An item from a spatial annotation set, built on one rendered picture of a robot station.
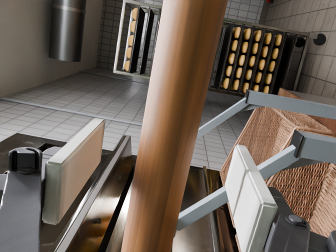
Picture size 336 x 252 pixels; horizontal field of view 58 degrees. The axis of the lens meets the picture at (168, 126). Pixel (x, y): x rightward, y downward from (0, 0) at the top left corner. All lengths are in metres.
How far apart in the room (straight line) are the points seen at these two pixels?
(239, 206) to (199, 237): 1.10
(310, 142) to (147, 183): 0.47
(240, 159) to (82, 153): 0.09
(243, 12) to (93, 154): 5.10
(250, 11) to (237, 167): 5.10
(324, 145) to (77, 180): 0.51
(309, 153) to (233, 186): 0.44
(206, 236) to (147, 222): 1.09
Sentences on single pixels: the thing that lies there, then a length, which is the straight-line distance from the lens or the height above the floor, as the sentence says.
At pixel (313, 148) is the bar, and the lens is 0.61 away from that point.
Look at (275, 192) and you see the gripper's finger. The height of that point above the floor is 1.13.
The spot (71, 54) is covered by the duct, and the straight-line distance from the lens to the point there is 3.29.
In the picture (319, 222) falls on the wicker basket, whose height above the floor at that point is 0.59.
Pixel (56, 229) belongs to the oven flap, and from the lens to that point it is 1.21.
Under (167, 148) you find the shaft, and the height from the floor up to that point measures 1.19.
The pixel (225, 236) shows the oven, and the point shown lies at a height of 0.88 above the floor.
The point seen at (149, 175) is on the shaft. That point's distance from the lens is 0.16.
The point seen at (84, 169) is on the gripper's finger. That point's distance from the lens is 0.17.
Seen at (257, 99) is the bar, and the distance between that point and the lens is 1.05.
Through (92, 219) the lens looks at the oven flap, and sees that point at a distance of 1.10.
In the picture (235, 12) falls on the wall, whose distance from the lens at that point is 5.22.
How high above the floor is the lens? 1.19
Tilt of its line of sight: level
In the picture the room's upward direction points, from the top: 79 degrees counter-clockwise
